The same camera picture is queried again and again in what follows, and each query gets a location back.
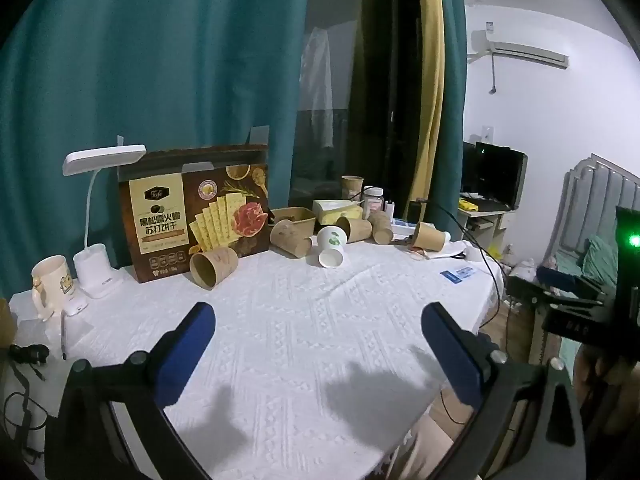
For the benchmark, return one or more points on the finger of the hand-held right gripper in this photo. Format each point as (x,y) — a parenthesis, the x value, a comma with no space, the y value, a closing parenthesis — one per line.
(550,287)

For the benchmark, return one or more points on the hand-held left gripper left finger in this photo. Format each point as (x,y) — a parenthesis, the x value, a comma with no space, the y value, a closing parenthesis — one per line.
(187,350)

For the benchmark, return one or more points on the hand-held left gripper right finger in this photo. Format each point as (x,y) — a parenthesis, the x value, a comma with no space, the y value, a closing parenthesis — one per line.
(450,355)

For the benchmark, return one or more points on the brown paper cup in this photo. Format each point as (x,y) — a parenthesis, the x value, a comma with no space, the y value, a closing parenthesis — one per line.
(291,238)
(430,236)
(355,230)
(214,268)
(352,188)
(382,228)

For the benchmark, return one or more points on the white paper cup green print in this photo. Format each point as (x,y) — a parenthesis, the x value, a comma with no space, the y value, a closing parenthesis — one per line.
(331,247)

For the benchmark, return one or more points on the person's right hand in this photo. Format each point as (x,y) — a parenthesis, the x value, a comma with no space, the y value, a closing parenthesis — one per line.
(597,367)

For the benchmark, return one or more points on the teal pillow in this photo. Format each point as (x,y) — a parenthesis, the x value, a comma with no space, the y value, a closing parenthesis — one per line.
(602,257)

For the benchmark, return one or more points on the blue and white card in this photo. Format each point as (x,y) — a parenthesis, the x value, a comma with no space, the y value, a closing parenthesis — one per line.
(469,273)

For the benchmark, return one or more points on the white computer desk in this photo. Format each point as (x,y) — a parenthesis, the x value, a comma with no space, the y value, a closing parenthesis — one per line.
(487,220)

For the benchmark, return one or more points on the grey padded headboard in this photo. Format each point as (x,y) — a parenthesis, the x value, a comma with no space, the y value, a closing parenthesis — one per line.
(595,200)

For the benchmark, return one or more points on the white desk lamp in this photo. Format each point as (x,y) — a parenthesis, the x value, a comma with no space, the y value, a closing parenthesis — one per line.
(95,270)

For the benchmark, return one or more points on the white textured tablecloth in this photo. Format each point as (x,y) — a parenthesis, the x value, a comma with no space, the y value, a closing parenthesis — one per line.
(310,340)

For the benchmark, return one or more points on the black pen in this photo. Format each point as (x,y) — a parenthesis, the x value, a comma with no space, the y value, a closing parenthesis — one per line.
(63,337)

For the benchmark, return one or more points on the black monitor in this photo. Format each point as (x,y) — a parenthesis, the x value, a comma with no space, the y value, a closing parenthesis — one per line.
(492,172)

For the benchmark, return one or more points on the brown cracker box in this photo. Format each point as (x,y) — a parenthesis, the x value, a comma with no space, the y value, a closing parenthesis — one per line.
(200,210)

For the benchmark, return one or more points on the cream cartoon mug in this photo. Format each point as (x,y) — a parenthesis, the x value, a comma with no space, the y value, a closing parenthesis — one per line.
(52,280)

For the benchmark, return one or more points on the black power adapter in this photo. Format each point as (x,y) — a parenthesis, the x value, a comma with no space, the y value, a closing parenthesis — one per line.
(29,355)

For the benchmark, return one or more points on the clear jar white lid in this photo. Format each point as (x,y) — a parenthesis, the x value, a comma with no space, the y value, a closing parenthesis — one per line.
(374,202)

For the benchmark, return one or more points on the brown paper bowl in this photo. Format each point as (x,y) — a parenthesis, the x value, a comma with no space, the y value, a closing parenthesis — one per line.
(297,215)

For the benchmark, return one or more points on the yellow tissue box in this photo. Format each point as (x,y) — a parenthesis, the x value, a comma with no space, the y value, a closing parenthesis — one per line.
(336,210)

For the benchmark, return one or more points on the narrow teal curtain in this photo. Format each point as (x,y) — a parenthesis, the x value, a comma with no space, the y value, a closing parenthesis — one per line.
(452,90)

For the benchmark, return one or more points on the yellow curtain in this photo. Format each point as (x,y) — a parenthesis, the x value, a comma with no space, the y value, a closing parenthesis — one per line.
(431,85)

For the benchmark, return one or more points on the white air conditioner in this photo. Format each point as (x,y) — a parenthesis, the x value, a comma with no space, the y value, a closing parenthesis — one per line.
(520,50)

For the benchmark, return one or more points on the dark glass sliding door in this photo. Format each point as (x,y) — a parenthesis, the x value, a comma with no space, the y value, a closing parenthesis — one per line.
(360,85)

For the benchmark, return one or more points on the wide teal curtain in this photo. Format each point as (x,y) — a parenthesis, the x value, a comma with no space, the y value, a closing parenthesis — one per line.
(165,70)

